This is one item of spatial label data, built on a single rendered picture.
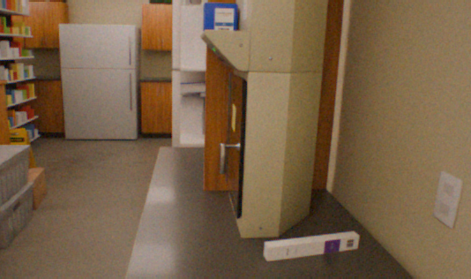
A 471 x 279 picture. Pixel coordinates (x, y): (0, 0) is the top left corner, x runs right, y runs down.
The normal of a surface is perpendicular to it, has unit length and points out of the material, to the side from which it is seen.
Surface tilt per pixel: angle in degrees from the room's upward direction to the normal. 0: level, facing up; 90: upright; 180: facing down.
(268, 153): 90
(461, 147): 90
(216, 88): 90
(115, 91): 90
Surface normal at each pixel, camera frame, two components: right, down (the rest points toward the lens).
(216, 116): 0.13, 0.25
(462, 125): -0.99, 0.00
